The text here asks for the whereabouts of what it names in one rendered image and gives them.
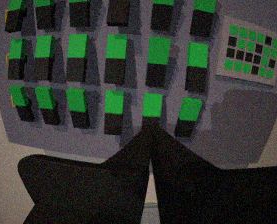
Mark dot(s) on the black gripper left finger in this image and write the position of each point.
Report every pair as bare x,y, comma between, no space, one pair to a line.
117,186

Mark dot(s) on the grey switch panel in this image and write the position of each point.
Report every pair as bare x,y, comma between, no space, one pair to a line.
83,77

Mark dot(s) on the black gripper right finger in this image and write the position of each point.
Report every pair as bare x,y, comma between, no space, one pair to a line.
190,190

